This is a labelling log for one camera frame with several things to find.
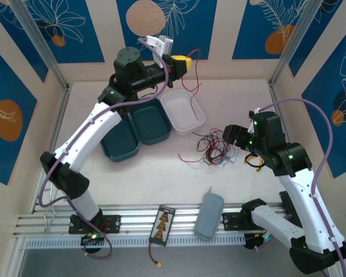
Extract blue cable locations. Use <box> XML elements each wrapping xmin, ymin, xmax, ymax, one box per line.
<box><xmin>207</xmin><ymin>131</ymin><xmax>231</xmax><ymax>167</ymax></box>
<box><xmin>216</xmin><ymin>138</ymin><xmax>239</xmax><ymax>169</ymax></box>

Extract yellow black pliers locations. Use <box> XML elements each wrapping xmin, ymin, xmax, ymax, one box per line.
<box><xmin>245</xmin><ymin>154</ymin><xmax>266</xmax><ymax>171</ymax></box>

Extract teal plastic bin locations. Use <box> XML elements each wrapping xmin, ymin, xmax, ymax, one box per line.
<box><xmin>129</xmin><ymin>98</ymin><xmax>172</xmax><ymax>146</ymax></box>
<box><xmin>100</xmin><ymin>117</ymin><xmax>141</xmax><ymax>163</ymax></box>

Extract white plastic bin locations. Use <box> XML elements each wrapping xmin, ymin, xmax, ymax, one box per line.
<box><xmin>160</xmin><ymin>88</ymin><xmax>206</xmax><ymax>136</ymax></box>

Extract grey blue zip pouch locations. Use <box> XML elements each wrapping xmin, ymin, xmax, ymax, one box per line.
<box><xmin>193</xmin><ymin>186</ymin><xmax>225</xmax><ymax>239</ymax></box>

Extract black controller board green light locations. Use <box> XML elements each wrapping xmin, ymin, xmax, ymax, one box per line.
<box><xmin>243</xmin><ymin>233</ymin><xmax>273</xmax><ymax>251</ymax></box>
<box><xmin>80</xmin><ymin>232</ymin><xmax>106</xmax><ymax>246</ymax></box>

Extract black connector board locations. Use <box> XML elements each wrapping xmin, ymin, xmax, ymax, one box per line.
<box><xmin>149</xmin><ymin>204</ymin><xmax>176</xmax><ymax>246</ymax></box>

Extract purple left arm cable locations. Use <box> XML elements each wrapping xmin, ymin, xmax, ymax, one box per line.
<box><xmin>39</xmin><ymin>38</ymin><xmax>171</xmax><ymax>260</ymax></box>

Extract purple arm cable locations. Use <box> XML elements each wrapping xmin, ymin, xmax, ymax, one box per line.
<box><xmin>258</xmin><ymin>98</ymin><xmax>346</xmax><ymax>277</ymax></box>
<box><xmin>39</xmin><ymin>38</ymin><xmax>171</xmax><ymax>260</ymax></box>

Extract aluminium side rail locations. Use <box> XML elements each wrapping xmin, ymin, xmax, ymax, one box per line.
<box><xmin>30</xmin><ymin>83</ymin><xmax>73</xmax><ymax>216</ymax></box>
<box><xmin>268</xmin><ymin>80</ymin><xmax>285</xmax><ymax>119</ymax></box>

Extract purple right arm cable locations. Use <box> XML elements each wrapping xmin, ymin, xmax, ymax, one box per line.
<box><xmin>258</xmin><ymin>98</ymin><xmax>346</xmax><ymax>277</ymax></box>

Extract aluminium frame post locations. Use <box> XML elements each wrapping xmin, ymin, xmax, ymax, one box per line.
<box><xmin>268</xmin><ymin>0</ymin><xmax>328</xmax><ymax>87</ymax></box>
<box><xmin>8</xmin><ymin>0</ymin><xmax>72</xmax><ymax>92</ymax></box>

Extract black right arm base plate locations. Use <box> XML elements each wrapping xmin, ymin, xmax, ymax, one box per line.
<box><xmin>221</xmin><ymin>212</ymin><xmax>249</xmax><ymax>231</ymax></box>

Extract white slotted cable duct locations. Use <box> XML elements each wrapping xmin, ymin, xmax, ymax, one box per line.
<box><xmin>25</xmin><ymin>233</ymin><xmax>247</xmax><ymax>249</ymax></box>

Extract aluminium mounting rail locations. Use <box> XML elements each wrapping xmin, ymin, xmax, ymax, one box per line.
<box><xmin>13</xmin><ymin>203</ymin><xmax>295</xmax><ymax>237</ymax></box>

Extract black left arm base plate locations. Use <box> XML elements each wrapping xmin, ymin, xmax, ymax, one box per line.
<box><xmin>68</xmin><ymin>214</ymin><xmax>122</xmax><ymax>235</ymax></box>

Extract red black wire yellow connector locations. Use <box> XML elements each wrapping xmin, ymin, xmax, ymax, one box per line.
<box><xmin>148</xmin><ymin>244</ymin><xmax>164</xmax><ymax>269</ymax></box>

